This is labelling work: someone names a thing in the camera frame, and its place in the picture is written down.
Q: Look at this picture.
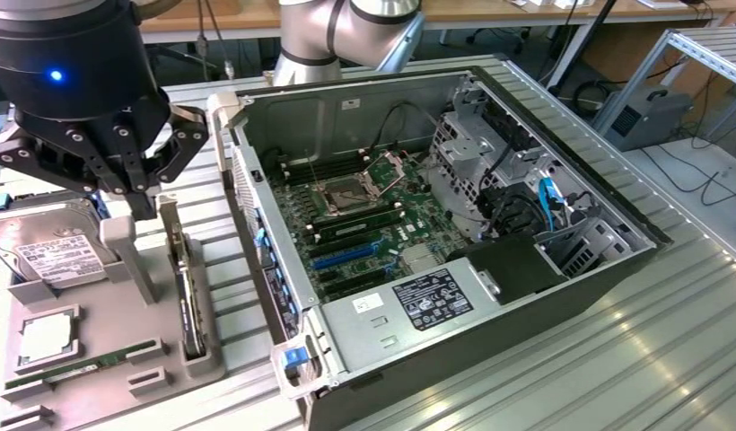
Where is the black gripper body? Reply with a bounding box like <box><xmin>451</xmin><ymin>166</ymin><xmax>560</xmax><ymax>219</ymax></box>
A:
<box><xmin>0</xmin><ymin>0</ymin><xmax>171</xmax><ymax>149</ymax></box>

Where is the graphics card with metal bracket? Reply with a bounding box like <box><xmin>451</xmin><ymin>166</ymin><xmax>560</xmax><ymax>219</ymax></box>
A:
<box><xmin>155</xmin><ymin>192</ymin><xmax>213</xmax><ymax>361</ymax></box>

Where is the silver hard disk drive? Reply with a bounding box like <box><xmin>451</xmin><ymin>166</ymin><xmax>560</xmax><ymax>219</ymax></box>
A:
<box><xmin>0</xmin><ymin>200</ymin><xmax>122</xmax><ymax>289</ymax></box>

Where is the metal socket cover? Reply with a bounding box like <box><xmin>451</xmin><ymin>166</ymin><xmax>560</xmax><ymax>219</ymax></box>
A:
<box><xmin>357</xmin><ymin>151</ymin><xmax>409</xmax><ymax>199</ymax></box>

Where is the grey parts rack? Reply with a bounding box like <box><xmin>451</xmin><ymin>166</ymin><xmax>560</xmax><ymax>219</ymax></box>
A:
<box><xmin>0</xmin><ymin>193</ymin><xmax>229</xmax><ymax>431</ymax></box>

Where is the silver CPU chip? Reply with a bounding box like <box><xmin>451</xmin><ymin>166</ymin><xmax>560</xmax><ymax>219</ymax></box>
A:
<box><xmin>18</xmin><ymin>312</ymin><xmax>76</xmax><ymax>363</ymax></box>

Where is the loose green RAM stick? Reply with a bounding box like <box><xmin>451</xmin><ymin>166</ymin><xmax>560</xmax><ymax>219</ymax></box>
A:
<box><xmin>4</xmin><ymin>339</ymin><xmax>158</xmax><ymax>390</ymax></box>

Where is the silver disk bay cage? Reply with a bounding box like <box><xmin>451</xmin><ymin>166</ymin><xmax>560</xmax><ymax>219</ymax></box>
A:
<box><xmin>430</xmin><ymin>75</ymin><xmax>562</xmax><ymax>239</ymax></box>

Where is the silver chipset heatsink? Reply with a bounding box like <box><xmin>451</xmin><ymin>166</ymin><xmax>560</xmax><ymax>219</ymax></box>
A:
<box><xmin>401</xmin><ymin>244</ymin><xmax>442</xmax><ymax>273</ymax></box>

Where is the blue case latch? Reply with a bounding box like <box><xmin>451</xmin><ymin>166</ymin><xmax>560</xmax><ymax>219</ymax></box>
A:
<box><xmin>279</xmin><ymin>347</ymin><xmax>307</xmax><ymax>372</ymax></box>

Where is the silver power supply unit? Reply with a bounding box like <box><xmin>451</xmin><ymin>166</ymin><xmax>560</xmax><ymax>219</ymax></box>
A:
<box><xmin>317</xmin><ymin>256</ymin><xmax>505</xmax><ymax>376</ymax></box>

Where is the black plastic shroud box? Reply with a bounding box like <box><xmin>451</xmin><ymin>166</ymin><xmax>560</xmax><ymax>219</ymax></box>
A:
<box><xmin>465</xmin><ymin>233</ymin><xmax>570</xmax><ymax>307</ymax></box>

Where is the long wooden desk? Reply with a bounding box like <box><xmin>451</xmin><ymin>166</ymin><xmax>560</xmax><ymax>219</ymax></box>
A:
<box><xmin>138</xmin><ymin>0</ymin><xmax>736</xmax><ymax>46</ymax></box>

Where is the black slanted pole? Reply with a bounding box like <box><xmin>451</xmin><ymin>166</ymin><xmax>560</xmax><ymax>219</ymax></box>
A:
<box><xmin>545</xmin><ymin>0</ymin><xmax>618</xmax><ymax>89</ymax></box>

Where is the open black PC case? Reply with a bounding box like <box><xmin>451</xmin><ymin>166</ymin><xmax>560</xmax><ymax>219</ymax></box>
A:
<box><xmin>206</xmin><ymin>65</ymin><xmax>674</xmax><ymax>431</ymax></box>

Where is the black looped wire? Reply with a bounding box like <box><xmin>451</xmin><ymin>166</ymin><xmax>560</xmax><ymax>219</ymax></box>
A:
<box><xmin>377</xmin><ymin>101</ymin><xmax>442</xmax><ymax>152</ymax></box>

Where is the black wire bundle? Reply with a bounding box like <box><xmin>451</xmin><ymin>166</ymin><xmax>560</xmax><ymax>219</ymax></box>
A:
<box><xmin>478</xmin><ymin>182</ymin><xmax>553</xmax><ymax>239</ymax></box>

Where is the blue disk wire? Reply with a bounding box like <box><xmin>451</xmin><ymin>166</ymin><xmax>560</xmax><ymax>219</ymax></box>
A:
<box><xmin>537</xmin><ymin>176</ymin><xmax>565</xmax><ymax>235</ymax></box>

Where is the coiled black cable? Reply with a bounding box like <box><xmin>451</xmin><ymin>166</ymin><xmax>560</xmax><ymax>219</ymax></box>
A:
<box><xmin>573</xmin><ymin>79</ymin><xmax>616</xmax><ymax>114</ymax></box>

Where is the grey box with handle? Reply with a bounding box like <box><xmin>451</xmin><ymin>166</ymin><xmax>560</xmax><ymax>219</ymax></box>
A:
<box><xmin>594</xmin><ymin>87</ymin><xmax>696</xmax><ymax>152</ymax></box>

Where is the black cable on side table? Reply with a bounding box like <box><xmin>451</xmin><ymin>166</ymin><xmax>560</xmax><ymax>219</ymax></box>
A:
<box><xmin>641</xmin><ymin>137</ymin><xmax>736</xmax><ymax>208</ymax></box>

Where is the aluminium profile frame table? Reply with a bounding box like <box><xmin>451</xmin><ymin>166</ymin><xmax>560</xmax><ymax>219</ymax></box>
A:
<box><xmin>592</xmin><ymin>24</ymin><xmax>736</xmax><ymax>150</ymax></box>

